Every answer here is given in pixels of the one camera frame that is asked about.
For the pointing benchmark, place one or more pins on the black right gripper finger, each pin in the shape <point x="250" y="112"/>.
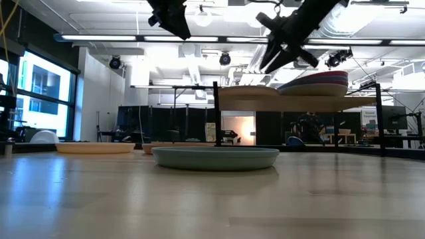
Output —
<point x="284" y="59"/>
<point x="272" y="49"/>

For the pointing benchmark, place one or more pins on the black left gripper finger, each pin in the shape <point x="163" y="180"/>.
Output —
<point x="182" y="20"/>
<point x="172" y="26"/>

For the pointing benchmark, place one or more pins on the pink plate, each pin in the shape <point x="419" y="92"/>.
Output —
<point x="327" y="73"/>

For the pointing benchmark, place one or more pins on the magenta plate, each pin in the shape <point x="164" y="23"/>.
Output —
<point x="335" y="82"/>

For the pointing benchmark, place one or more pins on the salmon plate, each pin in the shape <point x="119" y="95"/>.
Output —
<point x="172" y="144"/>

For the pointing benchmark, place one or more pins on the teal plate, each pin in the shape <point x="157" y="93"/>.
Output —
<point x="216" y="159"/>

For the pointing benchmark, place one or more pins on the wooden shelf with black legs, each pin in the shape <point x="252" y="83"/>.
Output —
<point x="299" y="103"/>

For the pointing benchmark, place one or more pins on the black ceiling spotlight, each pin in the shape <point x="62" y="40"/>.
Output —
<point x="333" y="60"/>
<point x="115" y="63"/>
<point x="224" y="59"/>

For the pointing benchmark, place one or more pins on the black partition panel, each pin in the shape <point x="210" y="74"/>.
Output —
<point x="159" y="119"/>
<point x="272" y="126"/>

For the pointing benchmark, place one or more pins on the long LED light bar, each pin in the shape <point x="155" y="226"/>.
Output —
<point x="99" y="38"/>

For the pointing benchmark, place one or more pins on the person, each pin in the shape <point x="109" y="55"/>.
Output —
<point x="308" y="127"/>

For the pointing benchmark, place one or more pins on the blue chair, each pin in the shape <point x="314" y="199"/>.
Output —
<point x="295" y="141"/>

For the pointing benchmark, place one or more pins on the white low table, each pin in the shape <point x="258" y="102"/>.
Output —
<point x="342" y="135"/>

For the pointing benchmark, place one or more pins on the white poster sign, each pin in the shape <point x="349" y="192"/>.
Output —
<point x="369" y="114"/>

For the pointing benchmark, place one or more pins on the small yellow sign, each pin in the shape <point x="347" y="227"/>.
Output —
<point x="210" y="132"/>

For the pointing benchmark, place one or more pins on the black computer monitor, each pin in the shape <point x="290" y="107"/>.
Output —
<point x="395" y="117"/>

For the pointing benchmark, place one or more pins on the large window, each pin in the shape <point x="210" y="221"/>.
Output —
<point x="43" y="83"/>

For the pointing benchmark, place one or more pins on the white dome object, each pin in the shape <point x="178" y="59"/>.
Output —
<point x="44" y="136"/>

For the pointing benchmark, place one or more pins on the black equipment stand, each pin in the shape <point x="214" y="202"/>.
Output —
<point x="6" y="103"/>

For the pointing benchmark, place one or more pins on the grey metal cylinder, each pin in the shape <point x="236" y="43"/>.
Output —
<point x="9" y="149"/>

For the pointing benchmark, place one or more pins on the silver ventilation duct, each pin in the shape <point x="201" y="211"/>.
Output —
<point x="332" y="23"/>

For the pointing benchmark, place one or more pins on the black background rig frame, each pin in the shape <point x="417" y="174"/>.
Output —
<point x="186" y="87"/>

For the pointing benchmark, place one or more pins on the metal dish rack frame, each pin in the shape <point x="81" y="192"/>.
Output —
<point x="332" y="149"/>

